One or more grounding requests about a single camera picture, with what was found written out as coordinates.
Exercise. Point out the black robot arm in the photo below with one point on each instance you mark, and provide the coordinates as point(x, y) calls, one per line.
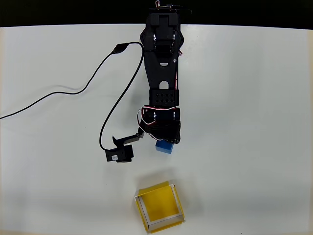
point(162, 66)

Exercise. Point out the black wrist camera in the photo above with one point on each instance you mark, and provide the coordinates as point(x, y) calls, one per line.
point(121, 154)

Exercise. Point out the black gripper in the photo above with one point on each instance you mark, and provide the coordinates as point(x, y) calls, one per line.
point(172, 140)

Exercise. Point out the base wiring connector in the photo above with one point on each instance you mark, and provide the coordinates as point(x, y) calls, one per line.
point(171, 6)

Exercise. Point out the blue cube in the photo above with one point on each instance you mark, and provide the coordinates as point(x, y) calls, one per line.
point(165, 147)

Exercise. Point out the yellow open box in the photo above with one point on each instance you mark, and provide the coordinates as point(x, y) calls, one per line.
point(160, 200)

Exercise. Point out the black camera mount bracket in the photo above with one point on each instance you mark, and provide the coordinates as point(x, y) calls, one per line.
point(127, 140)

